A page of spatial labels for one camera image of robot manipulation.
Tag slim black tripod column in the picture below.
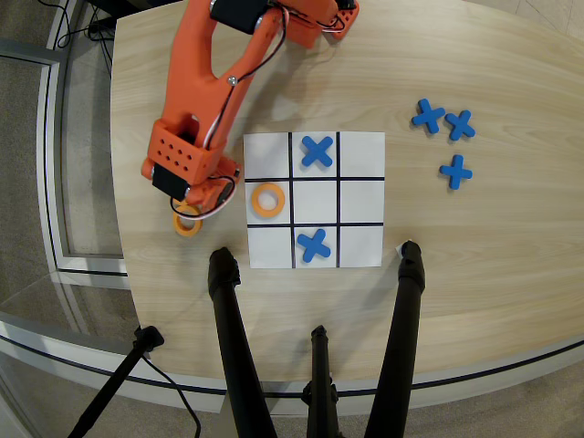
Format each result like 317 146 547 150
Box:
300 324 342 438

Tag black floor cable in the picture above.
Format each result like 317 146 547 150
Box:
140 354 203 438

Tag thin black stand leg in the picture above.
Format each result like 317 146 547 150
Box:
67 325 165 438

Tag blue foam cross piece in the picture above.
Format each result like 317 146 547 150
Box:
301 135 335 168
296 228 331 264
444 109 476 142
439 154 475 191
411 99 446 135

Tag thick black tripod leg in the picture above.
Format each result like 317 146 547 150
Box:
207 246 278 438
363 240 427 438

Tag orange gripper black motor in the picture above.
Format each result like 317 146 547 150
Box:
140 156 242 208

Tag black cables by table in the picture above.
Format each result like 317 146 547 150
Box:
53 0 115 69

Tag white tic-tac-toe grid sheet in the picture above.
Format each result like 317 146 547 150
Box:
243 130 387 269

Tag grey metal floor frame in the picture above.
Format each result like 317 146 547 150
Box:
0 37 131 279

